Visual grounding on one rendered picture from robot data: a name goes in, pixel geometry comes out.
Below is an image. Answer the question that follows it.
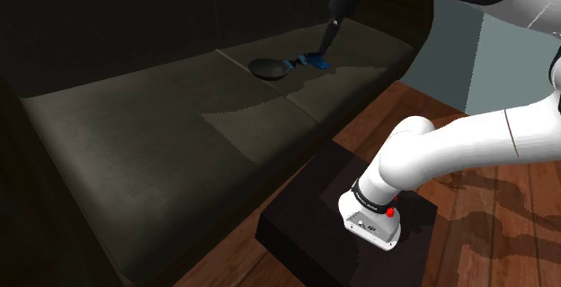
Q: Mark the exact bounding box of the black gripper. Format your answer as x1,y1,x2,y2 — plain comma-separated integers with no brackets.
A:
317,0,356,56

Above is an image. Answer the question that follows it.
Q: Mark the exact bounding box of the dark robot stand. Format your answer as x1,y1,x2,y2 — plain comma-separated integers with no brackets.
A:
255,139,439,287

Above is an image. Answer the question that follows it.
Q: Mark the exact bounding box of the dark leather sofa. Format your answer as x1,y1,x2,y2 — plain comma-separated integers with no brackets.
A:
0,0,435,287

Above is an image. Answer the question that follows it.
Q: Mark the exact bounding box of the black pan with blue handle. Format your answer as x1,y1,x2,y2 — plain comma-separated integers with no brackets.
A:
247,51,331,82

